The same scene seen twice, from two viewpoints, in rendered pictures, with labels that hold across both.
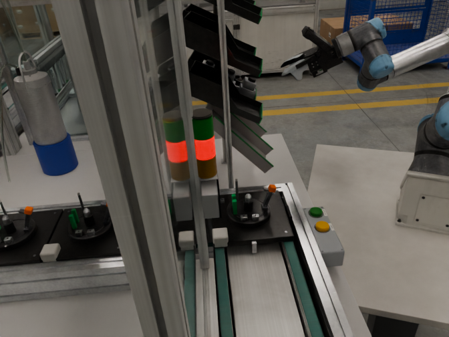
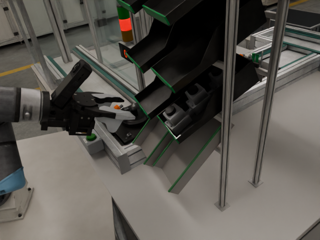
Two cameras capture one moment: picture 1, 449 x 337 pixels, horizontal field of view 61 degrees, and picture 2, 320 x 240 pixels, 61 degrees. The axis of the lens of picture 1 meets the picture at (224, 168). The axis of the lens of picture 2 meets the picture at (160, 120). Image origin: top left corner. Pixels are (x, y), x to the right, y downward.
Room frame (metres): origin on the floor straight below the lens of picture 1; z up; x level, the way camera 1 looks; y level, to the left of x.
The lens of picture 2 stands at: (1.92, -0.43, 1.68)
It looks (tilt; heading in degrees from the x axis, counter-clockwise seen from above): 36 degrees down; 153
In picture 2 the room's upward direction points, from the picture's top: 7 degrees counter-clockwise
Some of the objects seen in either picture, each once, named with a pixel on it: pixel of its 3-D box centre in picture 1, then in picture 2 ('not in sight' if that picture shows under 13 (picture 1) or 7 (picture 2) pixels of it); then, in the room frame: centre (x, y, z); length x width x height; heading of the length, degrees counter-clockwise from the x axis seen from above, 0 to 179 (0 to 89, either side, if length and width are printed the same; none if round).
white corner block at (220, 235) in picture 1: (220, 237); not in sight; (0.86, 0.03, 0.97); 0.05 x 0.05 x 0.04; 2
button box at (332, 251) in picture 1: (321, 235); (87, 135); (0.88, -0.29, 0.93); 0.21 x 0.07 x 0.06; 2
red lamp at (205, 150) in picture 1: (204, 145); (125, 23); (0.76, 0.04, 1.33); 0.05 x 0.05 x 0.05
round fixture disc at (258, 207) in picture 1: (248, 211); (135, 116); (0.96, -0.07, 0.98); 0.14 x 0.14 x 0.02
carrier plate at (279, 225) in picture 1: (248, 216); (135, 120); (0.96, -0.07, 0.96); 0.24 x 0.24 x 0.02; 2
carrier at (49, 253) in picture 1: (88, 218); not in sight; (0.94, 0.43, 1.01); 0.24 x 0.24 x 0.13; 2
